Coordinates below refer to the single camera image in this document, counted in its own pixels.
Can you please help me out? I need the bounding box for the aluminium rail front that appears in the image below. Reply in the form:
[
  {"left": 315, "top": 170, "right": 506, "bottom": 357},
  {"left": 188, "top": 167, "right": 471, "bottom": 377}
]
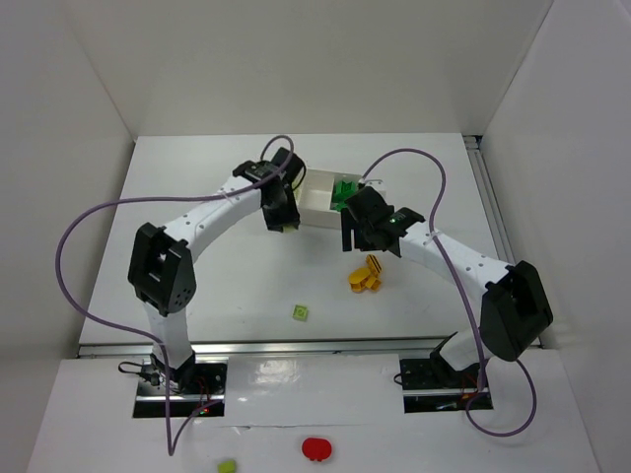
[{"left": 77, "top": 337, "right": 442, "bottom": 359}]

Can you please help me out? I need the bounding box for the yellow lego small brick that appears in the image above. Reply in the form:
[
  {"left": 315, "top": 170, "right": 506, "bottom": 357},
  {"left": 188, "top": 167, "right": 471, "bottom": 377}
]
[{"left": 366, "top": 276, "right": 382, "bottom": 292}]

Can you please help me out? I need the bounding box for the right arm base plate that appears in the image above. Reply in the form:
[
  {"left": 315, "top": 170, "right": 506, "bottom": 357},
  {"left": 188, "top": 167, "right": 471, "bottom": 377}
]
[{"left": 392, "top": 334, "right": 493, "bottom": 414}]

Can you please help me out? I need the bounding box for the light green lego 2x2 front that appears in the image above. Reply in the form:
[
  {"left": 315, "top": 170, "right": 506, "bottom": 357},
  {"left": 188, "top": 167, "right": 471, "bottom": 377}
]
[{"left": 292, "top": 304, "right": 309, "bottom": 321}]

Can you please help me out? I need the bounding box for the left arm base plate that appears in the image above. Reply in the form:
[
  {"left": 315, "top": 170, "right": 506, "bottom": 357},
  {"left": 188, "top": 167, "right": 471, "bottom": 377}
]
[{"left": 117, "top": 358, "right": 229, "bottom": 419}]

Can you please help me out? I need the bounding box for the red round lego piece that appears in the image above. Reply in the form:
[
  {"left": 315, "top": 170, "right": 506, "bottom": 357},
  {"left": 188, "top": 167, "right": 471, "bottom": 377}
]
[{"left": 301, "top": 437, "right": 333, "bottom": 462}]

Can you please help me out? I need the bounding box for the aluminium rail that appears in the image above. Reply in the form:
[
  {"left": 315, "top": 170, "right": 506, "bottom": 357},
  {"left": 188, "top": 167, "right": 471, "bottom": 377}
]
[
  {"left": 77, "top": 337, "right": 442, "bottom": 359},
  {"left": 462, "top": 135, "right": 517, "bottom": 264}
]

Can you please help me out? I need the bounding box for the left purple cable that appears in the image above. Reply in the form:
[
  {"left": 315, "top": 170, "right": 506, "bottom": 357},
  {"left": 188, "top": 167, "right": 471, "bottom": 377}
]
[{"left": 54, "top": 134, "right": 296, "bottom": 456}]

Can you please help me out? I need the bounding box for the yellow black striped lego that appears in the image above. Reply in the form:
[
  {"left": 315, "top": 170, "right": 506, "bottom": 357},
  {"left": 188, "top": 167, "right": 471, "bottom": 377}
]
[{"left": 366, "top": 254, "right": 383, "bottom": 275}]

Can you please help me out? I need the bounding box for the aluminium rail right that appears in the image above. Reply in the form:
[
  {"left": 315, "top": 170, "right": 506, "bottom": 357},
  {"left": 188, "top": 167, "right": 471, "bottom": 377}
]
[{"left": 462, "top": 135, "right": 517, "bottom": 264}]

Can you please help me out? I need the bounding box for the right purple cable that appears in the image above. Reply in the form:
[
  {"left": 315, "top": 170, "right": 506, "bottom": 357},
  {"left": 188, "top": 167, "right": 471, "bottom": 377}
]
[{"left": 359, "top": 148, "right": 538, "bottom": 438}]

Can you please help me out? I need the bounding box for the purple cable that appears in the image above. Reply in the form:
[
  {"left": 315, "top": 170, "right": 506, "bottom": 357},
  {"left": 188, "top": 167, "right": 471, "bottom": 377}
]
[
  {"left": 359, "top": 148, "right": 538, "bottom": 438},
  {"left": 54, "top": 134, "right": 296, "bottom": 456}
]

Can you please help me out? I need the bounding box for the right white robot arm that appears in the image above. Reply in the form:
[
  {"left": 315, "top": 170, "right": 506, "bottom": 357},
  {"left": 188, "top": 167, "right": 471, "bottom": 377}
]
[{"left": 341, "top": 186, "right": 553, "bottom": 387}]

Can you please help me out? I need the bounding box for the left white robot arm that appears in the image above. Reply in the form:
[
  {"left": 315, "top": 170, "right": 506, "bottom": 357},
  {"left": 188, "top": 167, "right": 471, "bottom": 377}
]
[{"left": 128, "top": 148, "right": 307, "bottom": 390}]

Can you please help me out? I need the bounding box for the white three-compartment container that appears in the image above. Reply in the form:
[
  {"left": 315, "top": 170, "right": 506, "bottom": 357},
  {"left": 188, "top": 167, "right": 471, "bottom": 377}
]
[{"left": 296, "top": 169, "right": 360, "bottom": 230}]

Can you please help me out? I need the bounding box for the lime lego on front shelf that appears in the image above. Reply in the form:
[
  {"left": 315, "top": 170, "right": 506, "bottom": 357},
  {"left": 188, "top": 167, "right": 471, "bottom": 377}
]
[{"left": 217, "top": 459, "right": 237, "bottom": 473}]

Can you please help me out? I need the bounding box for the yellow oval lego plate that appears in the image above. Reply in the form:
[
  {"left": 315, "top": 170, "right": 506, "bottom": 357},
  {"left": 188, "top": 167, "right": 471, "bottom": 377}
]
[{"left": 348, "top": 267, "right": 372, "bottom": 293}]

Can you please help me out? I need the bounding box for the dark green lego 2x2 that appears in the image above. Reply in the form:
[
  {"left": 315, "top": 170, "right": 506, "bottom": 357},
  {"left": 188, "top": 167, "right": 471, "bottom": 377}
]
[
  {"left": 331, "top": 180, "right": 358, "bottom": 203},
  {"left": 330, "top": 200, "right": 347, "bottom": 212}
]

